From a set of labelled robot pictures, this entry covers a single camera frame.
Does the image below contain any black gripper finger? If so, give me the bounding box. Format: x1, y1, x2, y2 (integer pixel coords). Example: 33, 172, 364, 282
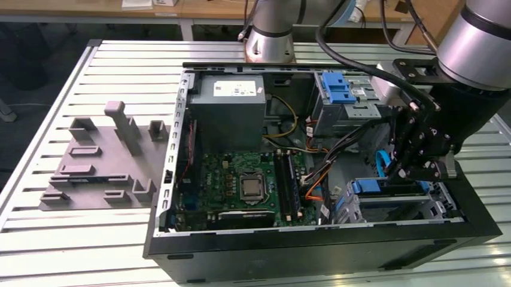
384, 149, 459, 184
388, 102, 440, 177

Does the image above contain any blue data wire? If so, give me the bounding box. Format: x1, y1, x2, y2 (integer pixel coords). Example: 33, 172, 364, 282
374, 148, 391, 181

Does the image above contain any hard disk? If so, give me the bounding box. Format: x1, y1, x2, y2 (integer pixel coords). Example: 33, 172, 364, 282
334, 178, 431, 224

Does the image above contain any metal disk bay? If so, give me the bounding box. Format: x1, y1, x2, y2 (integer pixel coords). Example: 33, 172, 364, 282
334, 176, 466, 225

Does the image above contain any metal optical drive cage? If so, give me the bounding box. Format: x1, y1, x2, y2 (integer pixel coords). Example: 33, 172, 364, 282
310, 70, 400, 139

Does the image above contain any blue plastic drive latch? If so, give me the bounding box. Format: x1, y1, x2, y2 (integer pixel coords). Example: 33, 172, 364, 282
322, 71, 358, 105

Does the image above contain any RAM stick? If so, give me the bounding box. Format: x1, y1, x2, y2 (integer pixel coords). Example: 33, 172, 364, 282
285, 154, 306, 216
67, 177, 111, 184

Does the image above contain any wooden cabinet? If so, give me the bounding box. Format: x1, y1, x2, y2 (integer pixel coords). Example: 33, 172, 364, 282
404, 0, 466, 56

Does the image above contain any black RAM slot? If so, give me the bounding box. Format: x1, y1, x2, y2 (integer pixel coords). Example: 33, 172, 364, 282
273, 151, 295, 221

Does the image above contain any CPU socket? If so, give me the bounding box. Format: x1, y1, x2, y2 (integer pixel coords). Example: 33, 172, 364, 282
235, 170, 271, 206

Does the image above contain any silver CPU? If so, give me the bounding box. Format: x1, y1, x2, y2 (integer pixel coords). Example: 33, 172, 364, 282
240, 176, 265, 197

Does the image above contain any green motherboard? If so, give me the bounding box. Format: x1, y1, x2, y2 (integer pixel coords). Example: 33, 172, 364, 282
171, 151, 320, 231

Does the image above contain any black PC case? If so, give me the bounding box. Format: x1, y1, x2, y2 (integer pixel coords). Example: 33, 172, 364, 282
143, 61, 503, 284

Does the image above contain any grey power supply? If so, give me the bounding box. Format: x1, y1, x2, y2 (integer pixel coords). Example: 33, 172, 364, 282
187, 74, 267, 153

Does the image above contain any black graphics card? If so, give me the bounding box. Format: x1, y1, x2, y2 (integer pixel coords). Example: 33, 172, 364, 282
207, 209, 277, 231

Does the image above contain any grey parts rack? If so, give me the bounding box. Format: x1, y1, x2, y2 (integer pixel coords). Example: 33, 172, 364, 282
37, 100, 173, 213

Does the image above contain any wooden desk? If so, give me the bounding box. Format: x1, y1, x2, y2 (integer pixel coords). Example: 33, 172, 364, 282
0, 0, 424, 42

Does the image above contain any grey metal table leg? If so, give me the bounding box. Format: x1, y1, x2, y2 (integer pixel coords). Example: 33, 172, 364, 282
0, 97, 17, 123

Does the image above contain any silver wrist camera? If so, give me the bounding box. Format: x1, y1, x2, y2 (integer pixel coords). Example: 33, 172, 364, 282
368, 62, 415, 108

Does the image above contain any black wire bundle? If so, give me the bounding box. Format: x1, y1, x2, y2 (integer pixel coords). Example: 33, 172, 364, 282
303, 119, 395, 188

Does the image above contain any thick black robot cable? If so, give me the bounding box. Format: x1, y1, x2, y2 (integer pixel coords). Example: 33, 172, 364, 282
315, 17, 440, 116

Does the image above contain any yellow wire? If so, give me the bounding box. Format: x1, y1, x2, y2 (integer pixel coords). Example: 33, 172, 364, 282
261, 94, 299, 141

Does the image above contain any orange wire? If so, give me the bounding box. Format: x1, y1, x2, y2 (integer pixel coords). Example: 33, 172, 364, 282
306, 174, 326, 200

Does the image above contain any thin hanging cable with plug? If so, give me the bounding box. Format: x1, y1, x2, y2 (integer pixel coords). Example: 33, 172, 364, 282
237, 0, 260, 42

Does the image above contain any red black fan wire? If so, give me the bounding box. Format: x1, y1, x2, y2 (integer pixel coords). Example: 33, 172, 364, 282
179, 119, 200, 184

